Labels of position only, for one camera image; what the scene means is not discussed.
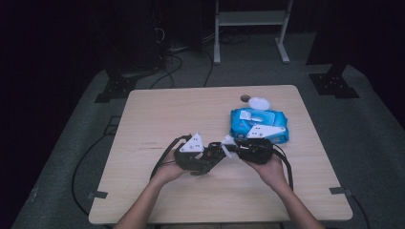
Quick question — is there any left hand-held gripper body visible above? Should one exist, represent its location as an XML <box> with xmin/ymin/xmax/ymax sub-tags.
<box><xmin>173</xmin><ymin>133</ymin><xmax>213</xmax><ymax>175</ymax></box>

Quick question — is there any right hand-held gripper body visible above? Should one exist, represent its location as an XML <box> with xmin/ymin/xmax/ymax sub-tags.
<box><xmin>236</xmin><ymin>124</ymin><xmax>287</xmax><ymax>166</ymax></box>

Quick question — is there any white wet wipe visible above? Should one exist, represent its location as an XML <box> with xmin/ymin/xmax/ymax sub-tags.
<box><xmin>220</xmin><ymin>134</ymin><xmax>239</xmax><ymax>159</ymax></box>

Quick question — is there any blue wet wipes pack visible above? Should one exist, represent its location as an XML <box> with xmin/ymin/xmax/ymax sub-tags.
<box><xmin>229</xmin><ymin>107</ymin><xmax>290</xmax><ymax>145</ymax></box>

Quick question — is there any person's left hand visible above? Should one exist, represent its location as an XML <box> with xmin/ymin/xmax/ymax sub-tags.
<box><xmin>152</xmin><ymin>149</ymin><xmax>193</xmax><ymax>186</ymax></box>

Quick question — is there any person's right hand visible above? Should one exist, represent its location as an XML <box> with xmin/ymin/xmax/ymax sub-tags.
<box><xmin>245</xmin><ymin>152</ymin><xmax>289</xmax><ymax>194</ymax></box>

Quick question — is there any white round pad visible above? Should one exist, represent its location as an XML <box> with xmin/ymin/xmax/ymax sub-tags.
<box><xmin>247</xmin><ymin>96</ymin><xmax>271</xmax><ymax>112</ymax></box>

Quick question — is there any grey tape strip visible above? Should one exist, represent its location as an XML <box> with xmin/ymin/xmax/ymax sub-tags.
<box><xmin>329</xmin><ymin>186</ymin><xmax>353</xmax><ymax>196</ymax></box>
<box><xmin>87</xmin><ymin>190</ymin><xmax>109</xmax><ymax>200</ymax></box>

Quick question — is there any left hand-held gripper cable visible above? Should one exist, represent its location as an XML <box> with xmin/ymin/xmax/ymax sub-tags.
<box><xmin>149</xmin><ymin>134</ymin><xmax>194</xmax><ymax>181</ymax></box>

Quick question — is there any hand-held gripper cable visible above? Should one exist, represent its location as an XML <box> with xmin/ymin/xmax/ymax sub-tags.
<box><xmin>149</xmin><ymin>134</ymin><xmax>194</xmax><ymax>181</ymax></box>
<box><xmin>271</xmin><ymin>143</ymin><xmax>295</xmax><ymax>192</ymax></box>

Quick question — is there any right hand-held gripper cable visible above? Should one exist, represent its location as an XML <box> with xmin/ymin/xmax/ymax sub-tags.
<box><xmin>271</xmin><ymin>143</ymin><xmax>295</xmax><ymax>192</ymax></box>

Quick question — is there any black background cable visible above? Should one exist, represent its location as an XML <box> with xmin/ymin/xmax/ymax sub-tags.
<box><xmin>202</xmin><ymin>49</ymin><xmax>215</xmax><ymax>89</ymax></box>
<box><xmin>149</xmin><ymin>52</ymin><xmax>184</xmax><ymax>90</ymax></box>

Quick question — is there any black floor bracket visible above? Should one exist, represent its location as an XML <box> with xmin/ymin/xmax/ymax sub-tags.
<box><xmin>103</xmin><ymin>115</ymin><xmax>122</xmax><ymax>136</ymax></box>

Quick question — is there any black stand with base plate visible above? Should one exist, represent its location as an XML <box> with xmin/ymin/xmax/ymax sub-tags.
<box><xmin>305</xmin><ymin>0</ymin><xmax>361</xmax><ymax>99</ymax></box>
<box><xmin>94</xmin><ymin>0</ymin><xmax>160</xmax><ymax>104</ymax></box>

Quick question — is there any black floor cable loop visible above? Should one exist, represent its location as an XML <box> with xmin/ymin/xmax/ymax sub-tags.
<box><xmin>72</xmin><ymin>133</ymin><xmax>113</xmax><ymax>217</ymax></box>

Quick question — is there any white metal stand frame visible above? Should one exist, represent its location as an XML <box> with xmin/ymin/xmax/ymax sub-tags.
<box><xmin>213</xmin><ymin>0</ymin><xmax>294</xmax><ymax>66</ymax></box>

